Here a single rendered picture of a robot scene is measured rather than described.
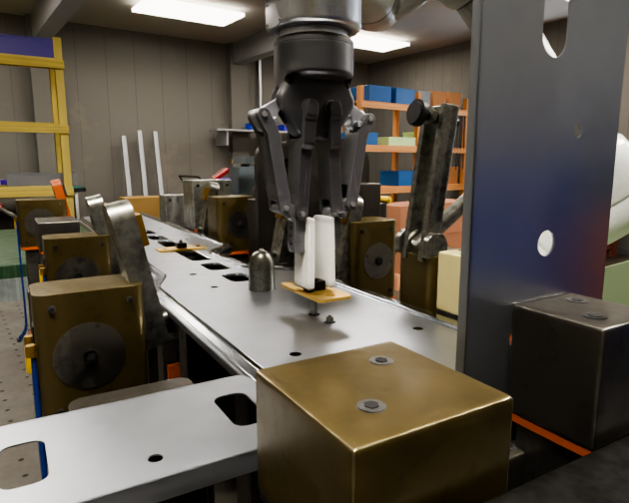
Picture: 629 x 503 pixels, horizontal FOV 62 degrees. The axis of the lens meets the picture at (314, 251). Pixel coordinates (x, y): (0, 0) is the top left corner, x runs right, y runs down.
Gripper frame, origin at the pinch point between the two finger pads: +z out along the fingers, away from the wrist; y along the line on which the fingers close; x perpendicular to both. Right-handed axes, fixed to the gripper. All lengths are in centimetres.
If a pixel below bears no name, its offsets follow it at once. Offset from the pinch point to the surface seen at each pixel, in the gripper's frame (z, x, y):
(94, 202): -3.1, -39.0, 14.9
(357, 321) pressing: 6.5, 4.5, -2.2
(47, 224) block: 3, -76, 19
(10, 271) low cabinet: 43, -246, 27
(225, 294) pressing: 6.4, -12.0, 5.1
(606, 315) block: -1.5, 30.7, 1.9
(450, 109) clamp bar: -14.4, 1.9, -16.0
